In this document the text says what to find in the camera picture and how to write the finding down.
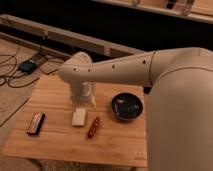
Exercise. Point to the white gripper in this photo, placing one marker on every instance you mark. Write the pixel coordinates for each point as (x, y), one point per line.
(83, 94)

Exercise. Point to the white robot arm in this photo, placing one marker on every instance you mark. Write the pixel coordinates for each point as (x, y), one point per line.
(179, 119)

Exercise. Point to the red wrapped snack bar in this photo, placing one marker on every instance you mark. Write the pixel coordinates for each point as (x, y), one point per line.
(93, 128)

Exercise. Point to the dark bowl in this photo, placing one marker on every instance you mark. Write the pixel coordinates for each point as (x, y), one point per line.
(126, 106)

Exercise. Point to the long wooden beam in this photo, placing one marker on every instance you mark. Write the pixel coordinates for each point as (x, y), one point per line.
(68, 37)

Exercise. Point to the black power adapter box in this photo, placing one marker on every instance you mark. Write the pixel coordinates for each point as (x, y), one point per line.
(27, 67)

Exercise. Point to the black table leg post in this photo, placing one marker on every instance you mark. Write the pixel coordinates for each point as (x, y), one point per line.
(147, 90)

